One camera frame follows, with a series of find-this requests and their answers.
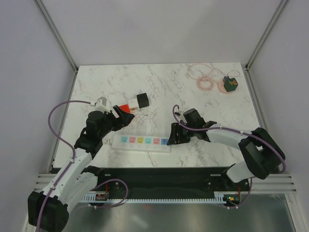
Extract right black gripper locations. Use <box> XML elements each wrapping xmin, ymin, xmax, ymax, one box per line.
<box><xmin>167</xmin><ymin>122</ymin><xmax>196</xmax><ymax>145</ymax></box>

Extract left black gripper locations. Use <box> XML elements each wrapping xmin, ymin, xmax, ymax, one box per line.
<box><xmin>98</xmin><ymin>105</ymin><xmax>134</xmax><ymax>138</ymax></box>

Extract red cube plug adapter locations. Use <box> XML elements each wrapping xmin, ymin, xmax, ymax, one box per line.
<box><xmin>119</xmin><ymin>104</ymin><xmax>130</xmax><ymax>113</ymax></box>

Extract white power strip coloured sockets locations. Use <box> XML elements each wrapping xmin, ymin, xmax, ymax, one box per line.
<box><xmin>103</xmin><ymin>134</ymin><xmax>171</xmax><ymax>153</ymax></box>

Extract white cube plug tiger print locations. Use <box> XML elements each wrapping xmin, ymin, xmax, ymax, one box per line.
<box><xmin>128</xmin><ymin>98</ymin><xmax>140</xmax><ymax>114</ymax></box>

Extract black cube plug adapter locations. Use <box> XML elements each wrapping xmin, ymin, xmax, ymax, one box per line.
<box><xmin>136</xmin><ymin>93</ymin><xmax>150</xmax><ymax>109</ymax></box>

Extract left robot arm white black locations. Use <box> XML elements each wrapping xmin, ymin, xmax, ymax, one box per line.
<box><xmin>28</xmin><ymin>105</ymin><xmax>135</xmax><ymax>232</ymax></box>

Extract green cube plug adapter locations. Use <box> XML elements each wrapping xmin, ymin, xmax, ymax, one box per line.
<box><xmin>223</xmin><ymin>75</ymin><xmax>239</xmax><ymax>92</ymax></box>

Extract pink round disc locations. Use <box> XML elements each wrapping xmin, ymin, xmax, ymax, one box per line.
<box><xmin>217</xmin><ymin>80</ymin><xmax>232</xmax><ymax>94</ymax></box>

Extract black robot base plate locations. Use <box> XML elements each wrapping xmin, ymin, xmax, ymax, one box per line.
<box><xmin>83</xmin><ymin>166</ymin><xmax>249</xmax><ymax>197</ymax></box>

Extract pink coiled cable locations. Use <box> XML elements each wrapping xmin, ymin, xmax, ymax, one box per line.
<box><xmin>185</xmin><ymin>63</ymin><xmax>240</xmax><ymax>91</ymax></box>

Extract grey slotted cable duct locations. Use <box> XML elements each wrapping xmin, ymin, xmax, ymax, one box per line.
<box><xmin>80</xmin><ymin>192</ymin><xmax>240</xmax><ymax>204</ymax></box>

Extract aluminium rail bar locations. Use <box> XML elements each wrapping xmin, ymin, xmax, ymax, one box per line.
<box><xmin>34</xmin><ymin>174</ymin><xmax>297</xmax><ymax>194</ymax></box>

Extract left aluminium frame post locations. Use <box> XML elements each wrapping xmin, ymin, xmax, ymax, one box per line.
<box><xmin>34</xmin><ymin>0</ymin><xmax>78</xmax><ymax>73</ymax></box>

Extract aluminium frame post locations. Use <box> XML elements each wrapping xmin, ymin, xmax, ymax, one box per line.
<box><xmin>34</xmin><ymin>0</ymin><xmax>78</xmax><ymax>73</ymax></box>
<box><xmin>244</xmin><ymin>0</ymin><xmax>290</xmax><ymax>72</ymax></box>

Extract right aluminium frame post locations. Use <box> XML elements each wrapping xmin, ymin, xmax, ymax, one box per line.
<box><xmin>244</xmin><ymin>0</ymin><xmax>290</xmax><ymax>72</ymax></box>

